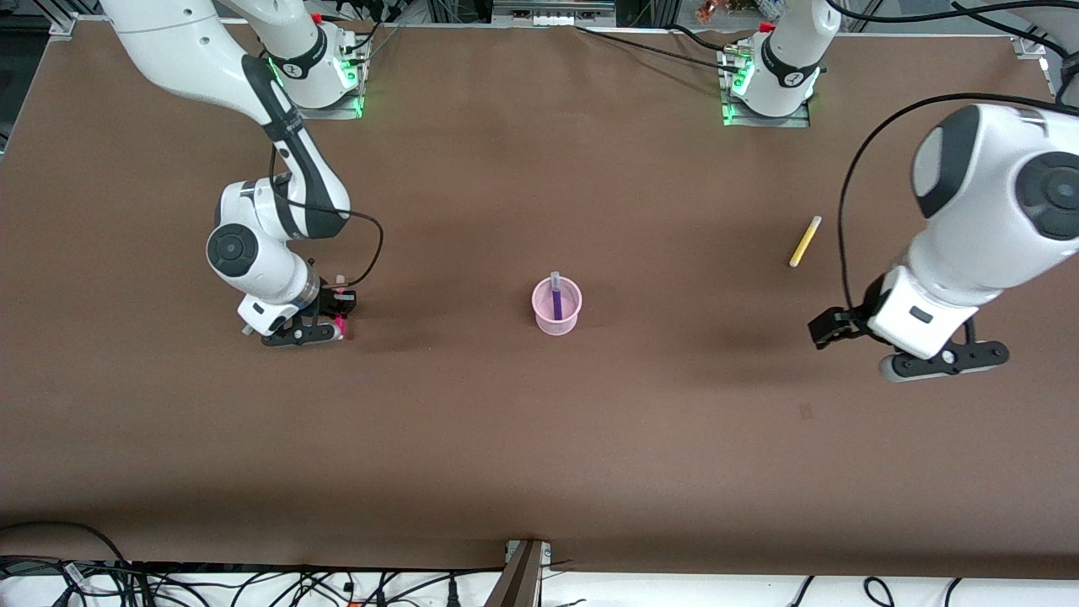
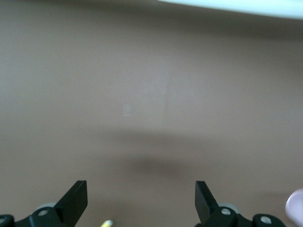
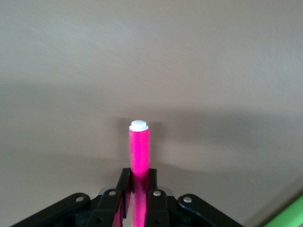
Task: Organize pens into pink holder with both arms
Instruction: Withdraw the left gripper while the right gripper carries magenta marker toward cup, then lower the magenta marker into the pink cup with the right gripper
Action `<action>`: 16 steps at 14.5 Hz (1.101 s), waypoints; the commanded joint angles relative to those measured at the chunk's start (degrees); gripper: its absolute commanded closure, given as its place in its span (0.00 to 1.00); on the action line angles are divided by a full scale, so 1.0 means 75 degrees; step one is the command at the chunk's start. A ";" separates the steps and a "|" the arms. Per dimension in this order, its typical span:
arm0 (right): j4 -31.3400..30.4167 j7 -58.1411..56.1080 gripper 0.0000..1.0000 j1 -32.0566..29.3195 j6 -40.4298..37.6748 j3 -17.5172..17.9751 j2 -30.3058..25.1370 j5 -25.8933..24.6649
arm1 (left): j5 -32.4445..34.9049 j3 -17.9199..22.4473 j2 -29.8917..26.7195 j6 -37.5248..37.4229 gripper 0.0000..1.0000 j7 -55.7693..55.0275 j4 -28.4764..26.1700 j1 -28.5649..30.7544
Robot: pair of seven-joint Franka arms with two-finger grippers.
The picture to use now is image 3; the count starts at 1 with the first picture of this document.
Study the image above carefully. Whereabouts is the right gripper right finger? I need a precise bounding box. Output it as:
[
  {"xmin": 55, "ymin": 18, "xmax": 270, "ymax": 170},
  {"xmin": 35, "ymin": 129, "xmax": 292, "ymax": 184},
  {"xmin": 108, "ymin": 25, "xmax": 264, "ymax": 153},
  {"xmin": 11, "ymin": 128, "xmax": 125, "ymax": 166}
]
[{"xmin": 145, "ymin": 168, "xmax": 240, "ymax": 227}]

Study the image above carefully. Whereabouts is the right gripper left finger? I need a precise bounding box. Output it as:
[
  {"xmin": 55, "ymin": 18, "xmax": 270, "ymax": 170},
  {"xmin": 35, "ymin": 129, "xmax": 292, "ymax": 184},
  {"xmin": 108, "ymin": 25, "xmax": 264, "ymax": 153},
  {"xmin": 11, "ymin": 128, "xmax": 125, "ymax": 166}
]
[{"xmin": 11, "ymin": 168, "xmax": 131, "ymax": 227}]

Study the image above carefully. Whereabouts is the pink pen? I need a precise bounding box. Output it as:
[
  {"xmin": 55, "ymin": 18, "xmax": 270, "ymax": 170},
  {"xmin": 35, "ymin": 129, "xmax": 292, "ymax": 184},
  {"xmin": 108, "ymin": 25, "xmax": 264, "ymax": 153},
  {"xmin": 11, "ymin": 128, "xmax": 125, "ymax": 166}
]
[{"xmin": 129, "ymin": 120, "xmax": 151, "ymax": 227}]

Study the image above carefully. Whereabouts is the green pen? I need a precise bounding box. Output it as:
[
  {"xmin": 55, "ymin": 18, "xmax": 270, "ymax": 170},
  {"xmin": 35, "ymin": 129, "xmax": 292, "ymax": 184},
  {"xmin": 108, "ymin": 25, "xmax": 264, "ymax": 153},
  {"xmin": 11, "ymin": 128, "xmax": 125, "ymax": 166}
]
[{"xmin": 264, "ymin": 192, "xmax": 303, "ymax": 227}]

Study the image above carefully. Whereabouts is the brown paper table cover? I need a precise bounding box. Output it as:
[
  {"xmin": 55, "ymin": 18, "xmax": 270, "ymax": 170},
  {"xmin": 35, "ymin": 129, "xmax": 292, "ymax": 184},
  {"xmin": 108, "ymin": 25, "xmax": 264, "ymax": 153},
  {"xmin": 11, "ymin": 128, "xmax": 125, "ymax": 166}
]
[{"xmin": 0, "ymin": 0, "xmax": 303, "ymax": 227}]

